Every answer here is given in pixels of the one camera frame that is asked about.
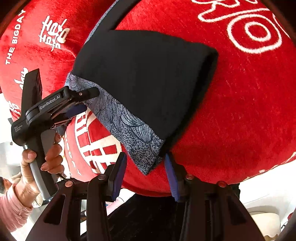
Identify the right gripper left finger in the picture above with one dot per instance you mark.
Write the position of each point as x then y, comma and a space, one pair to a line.
78, 209

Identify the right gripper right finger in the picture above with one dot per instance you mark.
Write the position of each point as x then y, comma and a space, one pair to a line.
212, 211

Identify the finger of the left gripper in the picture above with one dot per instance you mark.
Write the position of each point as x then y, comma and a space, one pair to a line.
75, 110
83, 95

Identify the black pants with blue trim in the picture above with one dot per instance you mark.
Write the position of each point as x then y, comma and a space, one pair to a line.
150, 84

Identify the pink sleeved left forearm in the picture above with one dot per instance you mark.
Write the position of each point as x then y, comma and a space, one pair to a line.
13, 213

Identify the operator left hand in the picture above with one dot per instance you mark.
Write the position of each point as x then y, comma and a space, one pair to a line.
26, 190

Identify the red wedding bed blanket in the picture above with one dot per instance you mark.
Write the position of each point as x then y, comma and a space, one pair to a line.
245, 125

